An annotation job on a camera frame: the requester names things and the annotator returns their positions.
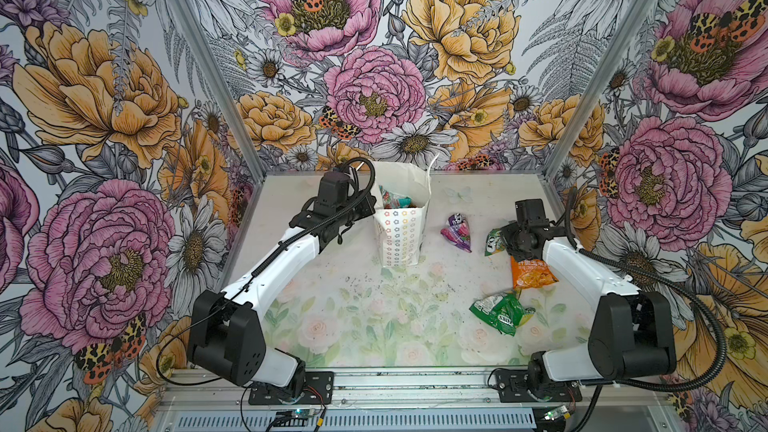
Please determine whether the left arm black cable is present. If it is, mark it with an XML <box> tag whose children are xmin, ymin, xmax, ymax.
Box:
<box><xmin>154</xmin><ymin>157</ymin><xmax>378</xmax><ymax>388</ymax></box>

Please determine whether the white paper bag with print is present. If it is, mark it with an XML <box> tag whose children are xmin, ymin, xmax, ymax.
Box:
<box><xmin>371</xmin><ymin>156</ymin><xmax>438</xmax><ymax>268</ymax></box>

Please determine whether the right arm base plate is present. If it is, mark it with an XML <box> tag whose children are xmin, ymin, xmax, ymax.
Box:
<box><xmin>487</xmin><ymin>368</ymin><xmax>582</xmax><ymax>403</ymax></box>

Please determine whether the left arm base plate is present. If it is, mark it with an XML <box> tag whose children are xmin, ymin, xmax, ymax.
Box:
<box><xmin>247</xmin><ymin>371</ymin><xmax>335</xmax><ymax>406</ymax></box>

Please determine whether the green snack bag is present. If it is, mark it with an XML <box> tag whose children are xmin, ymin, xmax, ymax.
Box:
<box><xmin>469</xmin><ymin>291</ymin><xmax>536</xmax><ymax>336</ymax></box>

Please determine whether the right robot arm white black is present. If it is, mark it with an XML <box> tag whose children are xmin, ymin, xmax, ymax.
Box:
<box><xmin>501</xmin><ymin>199</ymin><xmax>676</xmax><ymax>398</ymax></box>

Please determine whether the orange snack bag right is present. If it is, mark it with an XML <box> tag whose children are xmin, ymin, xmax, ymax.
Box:
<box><xmin>510</xmin><ymin>257</ymin><xmax>558</xmax><ymax>290</ymax></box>

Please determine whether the purple snack packet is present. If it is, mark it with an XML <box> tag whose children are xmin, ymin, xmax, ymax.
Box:
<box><xmin>441</xmin><ymin>213</ymin><xmax>471</xmax><ymax>253</ymax></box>

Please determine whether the aluminium front rail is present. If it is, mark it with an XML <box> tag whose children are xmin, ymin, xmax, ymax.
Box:
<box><xmin>152</xmin><ymin>365</ymin><xmax>673</xmax><ymax>412</ymax></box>

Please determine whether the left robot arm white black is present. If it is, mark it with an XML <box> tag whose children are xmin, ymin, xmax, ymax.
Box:
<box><xmin>187</xmin><ymin>159</ymin><xmax>376</xmax><ymax>401</ymax></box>

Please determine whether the white vented box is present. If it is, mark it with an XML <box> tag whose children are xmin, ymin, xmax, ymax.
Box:
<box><xmin>162</xmin><ymin>408</ymin><xmax>536</xmax><ymax>431</ymax></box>

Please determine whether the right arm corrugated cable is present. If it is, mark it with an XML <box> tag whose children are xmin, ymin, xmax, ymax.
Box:
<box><xmin>562</xmin><ymin>187</ymin><xmax>728</xmax><ymax>394</ymax></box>

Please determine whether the teal Fox's candy bag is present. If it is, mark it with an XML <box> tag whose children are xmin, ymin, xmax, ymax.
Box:
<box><xmin>379</xmin><ymin>187</ymin><xmax>413</xmax><ymax>209</ymax></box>

